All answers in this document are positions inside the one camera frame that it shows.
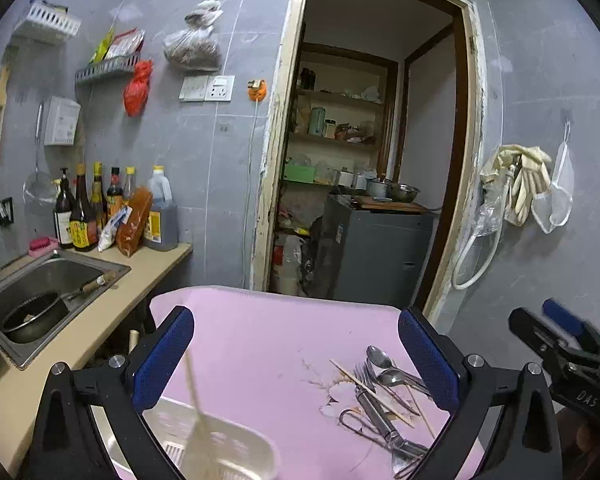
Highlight wooden chopstick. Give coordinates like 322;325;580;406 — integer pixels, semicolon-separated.
184;347;216;476
404;385;437;440
329;358;417;429

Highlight orange seasoning packet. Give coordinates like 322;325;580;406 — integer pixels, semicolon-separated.
116;187;153;258

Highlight crumpled clear plastic bag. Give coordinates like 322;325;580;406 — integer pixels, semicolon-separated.
475;190;506;238

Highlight white and blue packet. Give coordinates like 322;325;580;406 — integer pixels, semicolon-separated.
97;206;132;252

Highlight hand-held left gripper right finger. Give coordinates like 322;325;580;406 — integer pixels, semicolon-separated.
397;306;566;480

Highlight pink floral tablecloth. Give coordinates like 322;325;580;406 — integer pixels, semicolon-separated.
147;285;486;480

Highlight clear bottle with yellow cap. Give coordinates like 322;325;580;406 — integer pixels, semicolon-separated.
122;166;137;206

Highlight white hose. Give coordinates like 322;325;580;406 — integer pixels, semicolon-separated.
452;170;511;291

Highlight black pan with wooden handle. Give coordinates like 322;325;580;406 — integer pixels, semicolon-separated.
0;272;118;345

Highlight grey wall rack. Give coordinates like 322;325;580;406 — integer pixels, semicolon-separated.
75;52;142;86

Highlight wooden storage shelf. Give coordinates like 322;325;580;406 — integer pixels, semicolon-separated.
280;42;398;186

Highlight grey cabinet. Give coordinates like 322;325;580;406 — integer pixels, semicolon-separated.
312;195;436;306

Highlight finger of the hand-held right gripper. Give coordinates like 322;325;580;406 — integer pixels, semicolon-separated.
542;299;600;356
508;307;573;366

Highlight red and white packet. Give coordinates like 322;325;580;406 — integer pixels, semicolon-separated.
105;29;146;61

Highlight large cooking oil jug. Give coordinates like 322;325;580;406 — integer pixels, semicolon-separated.
144;165;180;252

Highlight metal fork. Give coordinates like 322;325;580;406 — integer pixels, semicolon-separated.
354;362;406;448

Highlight white plastic utensil holder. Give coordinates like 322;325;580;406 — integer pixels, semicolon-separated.
92;396;281;480

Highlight metal handled kitchen tool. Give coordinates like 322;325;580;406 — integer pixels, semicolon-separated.
357;392;428;456

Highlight large bag of dried goods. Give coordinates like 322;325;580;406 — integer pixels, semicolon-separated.
162;25;222;73

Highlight white wall box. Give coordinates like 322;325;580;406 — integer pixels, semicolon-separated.
44;96;82;147

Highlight small metal spoon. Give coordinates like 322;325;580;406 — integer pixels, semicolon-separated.
376;367;433;397

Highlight slim bottle with yellow cap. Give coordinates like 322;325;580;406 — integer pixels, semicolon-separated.
91;161;108;233

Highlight white cable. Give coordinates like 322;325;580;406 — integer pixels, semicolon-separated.
244;100;261;286

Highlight metal mesh strainer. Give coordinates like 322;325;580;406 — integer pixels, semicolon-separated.
22;102;56;206

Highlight dark bottle with pump cap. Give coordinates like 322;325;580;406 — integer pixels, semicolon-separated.
53;167;77;249

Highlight wooden door frame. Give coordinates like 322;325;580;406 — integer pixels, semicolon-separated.
252;0;486;321

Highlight white wall basket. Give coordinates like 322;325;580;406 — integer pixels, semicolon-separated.
12;1;82;47

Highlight steel bowl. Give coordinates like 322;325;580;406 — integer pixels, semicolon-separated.
390;183;422;203

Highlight small clear plastic bag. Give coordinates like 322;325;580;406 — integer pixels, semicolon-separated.
184;0;224;28

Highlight metal pot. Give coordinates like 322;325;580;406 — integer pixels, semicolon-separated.
366;175;393;198

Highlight yellow green packet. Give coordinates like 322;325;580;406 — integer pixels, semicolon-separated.
89;27;117;64

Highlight dark bottle with red label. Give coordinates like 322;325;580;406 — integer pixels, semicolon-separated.
106;166;125;221

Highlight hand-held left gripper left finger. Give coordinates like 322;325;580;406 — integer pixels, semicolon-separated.
17;305;196;480

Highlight cream rubber gloves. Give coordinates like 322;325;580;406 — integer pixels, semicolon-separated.
480;144;552;226

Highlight red plastic bag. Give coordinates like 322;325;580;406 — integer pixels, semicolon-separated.
124;60;153;117

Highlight steel kitchen sink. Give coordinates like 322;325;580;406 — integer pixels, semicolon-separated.
0;247;132;371

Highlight wooden board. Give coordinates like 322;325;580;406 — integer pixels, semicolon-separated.
352;195;428;215

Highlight white plastic jug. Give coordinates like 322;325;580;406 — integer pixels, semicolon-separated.
275;235;303;296

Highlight dark bottle yellow red label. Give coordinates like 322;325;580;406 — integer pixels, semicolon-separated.
70;164;99;252

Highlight clear bag on hook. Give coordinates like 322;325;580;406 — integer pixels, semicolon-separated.
531;120;576;235

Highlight green box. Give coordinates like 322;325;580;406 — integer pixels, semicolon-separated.
282;164;315;183

